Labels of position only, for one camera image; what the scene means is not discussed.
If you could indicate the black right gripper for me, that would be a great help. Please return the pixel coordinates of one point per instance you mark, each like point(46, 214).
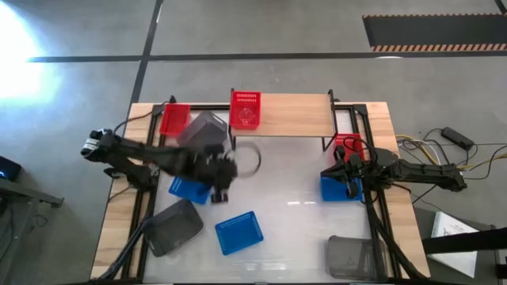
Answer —
point(362, 170)

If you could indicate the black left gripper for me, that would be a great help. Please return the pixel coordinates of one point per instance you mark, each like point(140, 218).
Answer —
point(218, 168)

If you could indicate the blue plastic basket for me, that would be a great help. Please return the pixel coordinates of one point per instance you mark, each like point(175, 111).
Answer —
point(332, 192)
point(186, 190)
point(239, 233)

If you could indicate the red plastic basket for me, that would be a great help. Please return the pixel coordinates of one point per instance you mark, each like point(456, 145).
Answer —
point(338, 138)
point(174, 118)
point(245, 99)

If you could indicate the grey translucent plastic basket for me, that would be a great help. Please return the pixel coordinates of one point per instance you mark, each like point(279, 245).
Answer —
point(202, 130)
point(352, 259)
point(174, 227)

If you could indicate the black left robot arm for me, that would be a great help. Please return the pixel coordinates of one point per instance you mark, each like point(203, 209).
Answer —
point(158, 156)

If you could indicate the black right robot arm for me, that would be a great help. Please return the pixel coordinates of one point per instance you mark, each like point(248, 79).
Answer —
point(428, 174)

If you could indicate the black power adapter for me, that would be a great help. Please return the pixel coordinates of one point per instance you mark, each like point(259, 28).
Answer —
point(457, 138)

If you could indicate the black bar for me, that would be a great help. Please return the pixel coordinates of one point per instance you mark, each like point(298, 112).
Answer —
point(467, 240)

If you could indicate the white paper box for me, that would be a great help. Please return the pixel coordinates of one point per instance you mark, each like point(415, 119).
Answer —
point(451, 265)

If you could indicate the black hazard-striped floor mat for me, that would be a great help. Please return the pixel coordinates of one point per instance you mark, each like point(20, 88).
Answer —
point(435, 31)

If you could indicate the black device with blue light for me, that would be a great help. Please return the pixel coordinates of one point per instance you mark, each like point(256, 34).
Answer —
point(10, 168)

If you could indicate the black table frame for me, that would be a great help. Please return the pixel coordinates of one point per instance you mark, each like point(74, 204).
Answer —
point(366, 126)

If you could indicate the wooden shelf with black frame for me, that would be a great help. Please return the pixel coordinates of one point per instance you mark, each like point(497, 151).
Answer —
point(297, 115)

